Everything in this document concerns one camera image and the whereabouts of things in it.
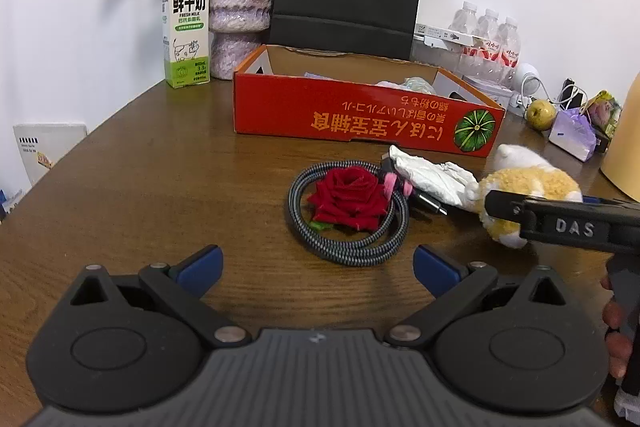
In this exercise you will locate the white crumpled tissue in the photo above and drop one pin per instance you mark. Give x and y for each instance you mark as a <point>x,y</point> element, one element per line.
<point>430,174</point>

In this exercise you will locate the clear water bottle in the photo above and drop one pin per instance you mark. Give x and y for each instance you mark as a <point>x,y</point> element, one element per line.
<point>486,29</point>
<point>506,44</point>
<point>465,17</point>

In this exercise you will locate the yellow white plush toy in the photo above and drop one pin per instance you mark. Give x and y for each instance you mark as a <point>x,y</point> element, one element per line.
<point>540,179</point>

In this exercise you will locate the colourful snack packet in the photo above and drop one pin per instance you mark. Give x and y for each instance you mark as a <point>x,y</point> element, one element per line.
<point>605,114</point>

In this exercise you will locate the white booklet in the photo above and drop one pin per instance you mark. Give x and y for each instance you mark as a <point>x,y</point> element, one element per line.
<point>47,147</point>

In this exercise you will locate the purple white vase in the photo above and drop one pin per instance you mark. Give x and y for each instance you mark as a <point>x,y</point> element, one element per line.
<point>240,7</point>

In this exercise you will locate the red rose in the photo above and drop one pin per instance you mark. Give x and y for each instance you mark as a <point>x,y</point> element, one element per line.
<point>350,197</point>

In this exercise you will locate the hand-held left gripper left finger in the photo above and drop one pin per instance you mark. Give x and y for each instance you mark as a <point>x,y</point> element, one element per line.
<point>202,267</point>

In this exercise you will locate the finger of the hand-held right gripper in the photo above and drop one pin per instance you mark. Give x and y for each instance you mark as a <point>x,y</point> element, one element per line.
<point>502,207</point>

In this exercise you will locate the white flat carton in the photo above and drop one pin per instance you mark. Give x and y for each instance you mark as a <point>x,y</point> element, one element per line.
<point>435,34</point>

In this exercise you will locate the red cardboard box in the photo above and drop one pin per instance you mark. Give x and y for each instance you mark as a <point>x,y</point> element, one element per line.
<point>325,117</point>

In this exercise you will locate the white tin box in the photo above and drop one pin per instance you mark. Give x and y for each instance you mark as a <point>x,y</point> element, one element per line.
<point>492,94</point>

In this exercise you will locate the person's right hand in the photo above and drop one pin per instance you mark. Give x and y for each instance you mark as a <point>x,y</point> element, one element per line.
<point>617,347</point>

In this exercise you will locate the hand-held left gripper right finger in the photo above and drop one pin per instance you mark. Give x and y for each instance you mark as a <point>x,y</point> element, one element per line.
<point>440,269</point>

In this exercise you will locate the white green milk carton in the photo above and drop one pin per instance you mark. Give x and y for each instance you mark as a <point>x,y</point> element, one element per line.
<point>185,32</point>

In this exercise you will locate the small white fan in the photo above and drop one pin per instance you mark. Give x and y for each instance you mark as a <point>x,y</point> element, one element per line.
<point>526,79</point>

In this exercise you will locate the purple tissue pack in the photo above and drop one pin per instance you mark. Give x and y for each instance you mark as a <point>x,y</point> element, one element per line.
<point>572,134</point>

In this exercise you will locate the yellow thermos bottle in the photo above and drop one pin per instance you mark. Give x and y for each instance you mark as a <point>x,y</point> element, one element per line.
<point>625,147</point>

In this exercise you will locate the clear plastic bag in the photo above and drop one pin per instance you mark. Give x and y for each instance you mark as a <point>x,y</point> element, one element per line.
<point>417,84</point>

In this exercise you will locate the green apple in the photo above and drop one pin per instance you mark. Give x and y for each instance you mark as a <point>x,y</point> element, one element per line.
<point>540,114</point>

